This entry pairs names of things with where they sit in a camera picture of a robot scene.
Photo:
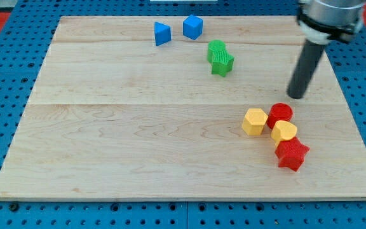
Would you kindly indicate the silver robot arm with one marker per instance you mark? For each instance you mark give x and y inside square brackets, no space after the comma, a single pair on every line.
[323,21]

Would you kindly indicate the wooden board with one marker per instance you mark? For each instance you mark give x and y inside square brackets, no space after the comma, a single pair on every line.
[112,117]

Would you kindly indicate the green star block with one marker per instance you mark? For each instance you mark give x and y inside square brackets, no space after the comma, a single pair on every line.
[222,63]

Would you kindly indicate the yellow hexagon block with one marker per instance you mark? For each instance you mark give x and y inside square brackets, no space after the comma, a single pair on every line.
[254,121]

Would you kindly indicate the green cylinder block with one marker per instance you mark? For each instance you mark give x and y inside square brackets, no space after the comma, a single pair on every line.
[214,46]

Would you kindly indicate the blue triangular prism block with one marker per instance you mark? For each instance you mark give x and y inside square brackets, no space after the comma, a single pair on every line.
[162,33]

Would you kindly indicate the blue cube block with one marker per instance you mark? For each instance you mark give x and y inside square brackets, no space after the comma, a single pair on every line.
[192,27]

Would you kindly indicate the red cylinder block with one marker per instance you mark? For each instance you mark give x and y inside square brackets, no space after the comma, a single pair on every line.
[279,112]

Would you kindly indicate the yellow heart block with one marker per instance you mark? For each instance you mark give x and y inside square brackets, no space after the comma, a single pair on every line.
[283,131]

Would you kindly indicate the red star block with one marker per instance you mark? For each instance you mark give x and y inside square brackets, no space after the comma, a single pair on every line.
[291,153]

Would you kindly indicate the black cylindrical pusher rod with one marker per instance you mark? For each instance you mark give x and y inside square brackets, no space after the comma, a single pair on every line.
[305,68]

